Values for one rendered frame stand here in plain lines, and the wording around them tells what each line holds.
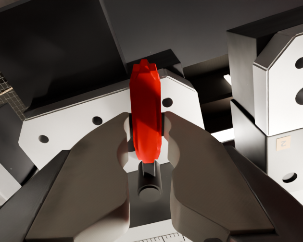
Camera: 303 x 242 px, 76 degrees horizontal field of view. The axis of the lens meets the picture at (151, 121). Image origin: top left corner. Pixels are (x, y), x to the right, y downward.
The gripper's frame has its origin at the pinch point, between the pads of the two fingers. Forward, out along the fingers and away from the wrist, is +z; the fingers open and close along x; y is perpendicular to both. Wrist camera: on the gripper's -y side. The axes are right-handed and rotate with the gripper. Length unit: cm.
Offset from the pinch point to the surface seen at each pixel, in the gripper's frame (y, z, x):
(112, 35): -4.0, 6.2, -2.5
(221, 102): 153, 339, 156
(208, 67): 146, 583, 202
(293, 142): 4.5, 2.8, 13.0
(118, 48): -3.0, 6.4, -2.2
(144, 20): -3, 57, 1
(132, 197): 11.1, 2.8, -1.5
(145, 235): 18.4, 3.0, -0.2
